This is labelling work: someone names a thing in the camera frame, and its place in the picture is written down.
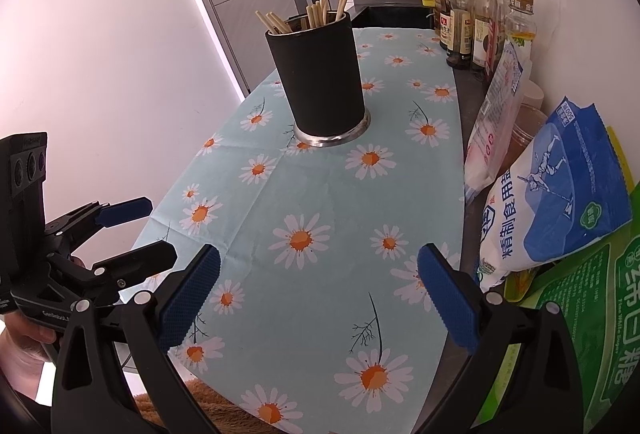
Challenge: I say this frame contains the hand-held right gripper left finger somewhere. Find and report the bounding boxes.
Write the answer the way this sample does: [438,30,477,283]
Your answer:
[52,243,222,434]

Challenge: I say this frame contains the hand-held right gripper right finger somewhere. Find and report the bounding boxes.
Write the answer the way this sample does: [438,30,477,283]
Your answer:
[417,242,586,434]

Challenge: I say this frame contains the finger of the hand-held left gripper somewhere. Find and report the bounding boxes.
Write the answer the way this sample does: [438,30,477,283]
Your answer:
[42,196,154,256]
[92,241,179,290]

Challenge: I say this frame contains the black utensil holder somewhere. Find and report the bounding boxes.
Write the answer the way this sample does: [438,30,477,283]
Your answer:
[265,11,372,149]

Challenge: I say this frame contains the person's left hand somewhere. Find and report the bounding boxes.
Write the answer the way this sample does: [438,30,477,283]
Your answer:
[0,316,59,396]

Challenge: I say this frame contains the brown cloth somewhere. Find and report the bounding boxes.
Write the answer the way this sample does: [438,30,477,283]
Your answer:
[132,379,241,434]

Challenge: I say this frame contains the green sugar bag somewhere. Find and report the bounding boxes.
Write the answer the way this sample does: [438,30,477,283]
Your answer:
[502,124,640,434]

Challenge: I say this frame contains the daisy print tablecloth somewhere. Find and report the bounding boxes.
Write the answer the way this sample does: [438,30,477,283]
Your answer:
[120,26,466,434]

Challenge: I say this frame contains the blue white salt bag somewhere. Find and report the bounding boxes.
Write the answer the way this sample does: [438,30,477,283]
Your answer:
[477,96,633,292]

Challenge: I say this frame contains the clear red printed packet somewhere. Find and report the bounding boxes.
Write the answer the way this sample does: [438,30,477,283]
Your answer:
[464,39,533,205]

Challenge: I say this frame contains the clear plastic spice jar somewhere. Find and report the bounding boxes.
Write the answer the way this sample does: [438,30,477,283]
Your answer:
[497,81,551,180]

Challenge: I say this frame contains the row of condiment bottles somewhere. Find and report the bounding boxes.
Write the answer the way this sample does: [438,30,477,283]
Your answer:
[434,0,538,82]

